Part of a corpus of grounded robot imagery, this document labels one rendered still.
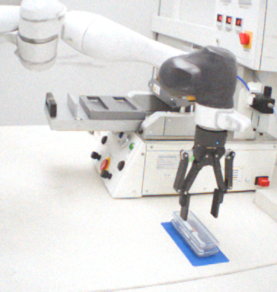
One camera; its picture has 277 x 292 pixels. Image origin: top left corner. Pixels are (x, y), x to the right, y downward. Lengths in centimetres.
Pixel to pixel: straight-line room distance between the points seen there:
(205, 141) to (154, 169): 35
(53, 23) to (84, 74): 177
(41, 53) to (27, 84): 168
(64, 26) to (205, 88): 40
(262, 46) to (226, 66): 42
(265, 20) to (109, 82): 172
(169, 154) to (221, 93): 40
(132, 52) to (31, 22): 27
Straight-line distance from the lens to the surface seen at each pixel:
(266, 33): 145
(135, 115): 140
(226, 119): 106
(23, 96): 291
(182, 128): 139
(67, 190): 144
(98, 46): 117
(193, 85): 106
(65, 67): 292
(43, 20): 118
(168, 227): 127
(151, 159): 138
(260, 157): 154
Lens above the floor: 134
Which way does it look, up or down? 18 degrees down
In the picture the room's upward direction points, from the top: 5 degrees clockwise
